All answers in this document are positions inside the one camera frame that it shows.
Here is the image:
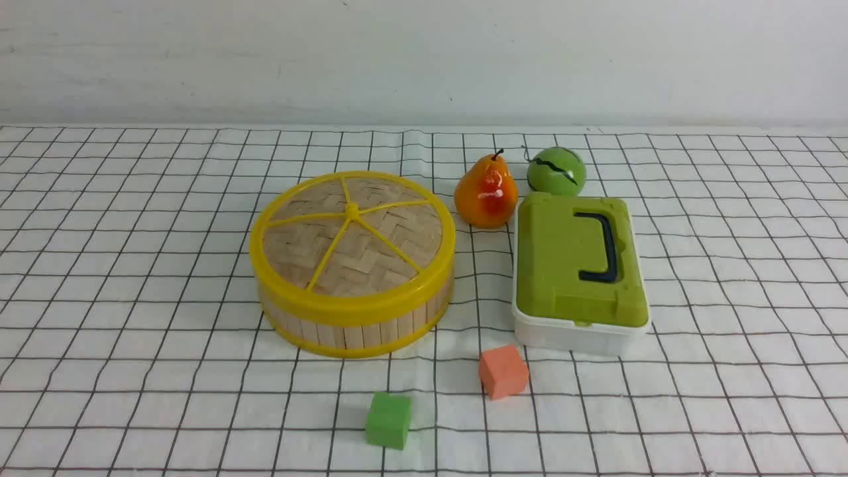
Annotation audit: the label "white black grid tablecloth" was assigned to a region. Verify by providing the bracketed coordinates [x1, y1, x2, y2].
[1, 126, 847, 476]

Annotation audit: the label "orange foam cube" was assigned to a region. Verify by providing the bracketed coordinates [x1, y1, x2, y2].
[478, 344, 529, 401]

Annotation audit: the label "yellow rimmed bamboo steamer lid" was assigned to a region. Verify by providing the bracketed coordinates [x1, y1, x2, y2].
[249, 171, 456, 326]

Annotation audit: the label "green lidded white plastic box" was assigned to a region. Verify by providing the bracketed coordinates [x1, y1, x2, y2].
[511, 192, 651, 356]

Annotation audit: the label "bamboo steamer basket yellow rims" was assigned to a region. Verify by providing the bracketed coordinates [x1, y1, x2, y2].
[257, 268, 455, 358]

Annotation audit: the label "orange red toy pear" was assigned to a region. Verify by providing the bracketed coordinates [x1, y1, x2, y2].
[454, 148, 519, 229]

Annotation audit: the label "green toy melon ball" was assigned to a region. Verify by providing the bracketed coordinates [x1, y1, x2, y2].
[527, 147, 586, 197]

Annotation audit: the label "green foam cube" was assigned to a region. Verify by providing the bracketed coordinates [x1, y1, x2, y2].
[364, 392, 413, 450]

